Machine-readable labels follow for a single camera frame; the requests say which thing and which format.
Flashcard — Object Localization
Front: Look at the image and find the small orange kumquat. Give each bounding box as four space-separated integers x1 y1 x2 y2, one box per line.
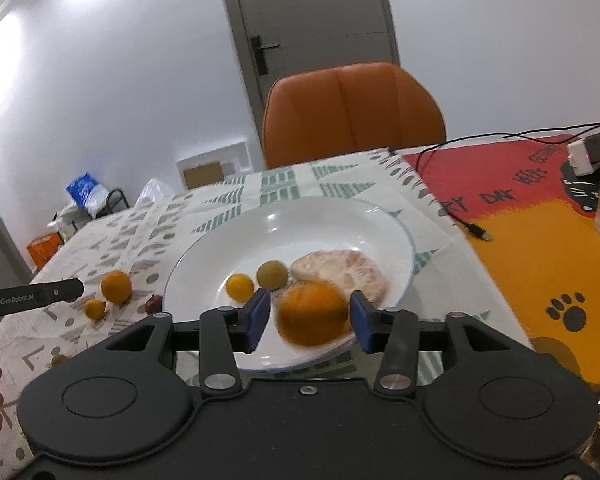
225 273 254 304

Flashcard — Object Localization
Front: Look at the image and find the red small apple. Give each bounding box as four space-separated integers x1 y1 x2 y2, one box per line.
144 294 162 315

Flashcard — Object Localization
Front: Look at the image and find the large orange front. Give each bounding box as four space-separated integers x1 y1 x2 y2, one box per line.
276 281 352 347

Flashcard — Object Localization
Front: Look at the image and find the large orange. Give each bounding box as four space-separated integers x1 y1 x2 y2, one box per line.
276 281 352 347
100 270 133 306

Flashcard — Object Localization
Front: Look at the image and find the orange box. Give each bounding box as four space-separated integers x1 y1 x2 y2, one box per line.
27 232 64 269

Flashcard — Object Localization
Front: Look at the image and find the green yellow small fruit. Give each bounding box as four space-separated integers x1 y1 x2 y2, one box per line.
256 260 289 290

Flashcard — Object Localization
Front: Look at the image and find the peeled pomelo piece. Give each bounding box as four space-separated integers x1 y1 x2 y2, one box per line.
290 249 389 304

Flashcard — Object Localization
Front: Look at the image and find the small orange near gripper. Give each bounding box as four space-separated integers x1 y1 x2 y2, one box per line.
83 299 108 323

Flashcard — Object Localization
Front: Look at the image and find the large orange back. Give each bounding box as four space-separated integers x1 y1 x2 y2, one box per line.
100 270 133 306

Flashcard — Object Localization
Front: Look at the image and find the patterned white tablecloth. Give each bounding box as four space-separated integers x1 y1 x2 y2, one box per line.
0 150 526 479

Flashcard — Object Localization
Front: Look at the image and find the blue white plastic bag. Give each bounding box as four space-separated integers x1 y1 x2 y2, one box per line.
66 174 109 219

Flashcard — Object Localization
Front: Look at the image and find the black metal rack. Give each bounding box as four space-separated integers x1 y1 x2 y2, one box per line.
94 188 130 219

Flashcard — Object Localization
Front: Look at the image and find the clear plastic bag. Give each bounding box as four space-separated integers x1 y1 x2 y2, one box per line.
134 178 175 208

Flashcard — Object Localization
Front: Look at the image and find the white foam packaging board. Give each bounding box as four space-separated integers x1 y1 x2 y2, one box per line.
176 141 253 190

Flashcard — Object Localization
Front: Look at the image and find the red orange cartoon mat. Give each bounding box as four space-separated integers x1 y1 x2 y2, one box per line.
406 136 600 391

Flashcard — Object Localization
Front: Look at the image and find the orange chair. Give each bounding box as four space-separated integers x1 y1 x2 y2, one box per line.
261 62 446 169

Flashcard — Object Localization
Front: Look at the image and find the white charger adapter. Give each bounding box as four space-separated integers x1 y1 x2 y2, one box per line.
567 132 600 177

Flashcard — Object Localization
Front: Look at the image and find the black cable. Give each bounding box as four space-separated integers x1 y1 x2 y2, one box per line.
388 121 600 241

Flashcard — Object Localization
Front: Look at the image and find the black door handle lock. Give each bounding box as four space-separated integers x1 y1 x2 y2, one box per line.
250 35 280 76

